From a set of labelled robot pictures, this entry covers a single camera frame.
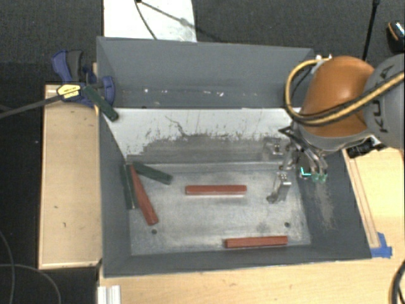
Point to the grey metal bin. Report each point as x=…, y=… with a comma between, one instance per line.
x=202, y=214

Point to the black cylinder on white bracket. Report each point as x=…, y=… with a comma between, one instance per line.
x=362, y=147

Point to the dark green flat block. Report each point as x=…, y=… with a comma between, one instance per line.
x=127, y=187
x=152, y=173

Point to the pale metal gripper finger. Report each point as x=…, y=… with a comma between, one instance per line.
x=280, y=188
x=274, y=149

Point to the pale wood board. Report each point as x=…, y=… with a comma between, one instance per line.
x=71, y=182

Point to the red-brown flat block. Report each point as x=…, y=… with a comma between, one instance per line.
x=144, y=198
x=256, y=242
x=215, y=189

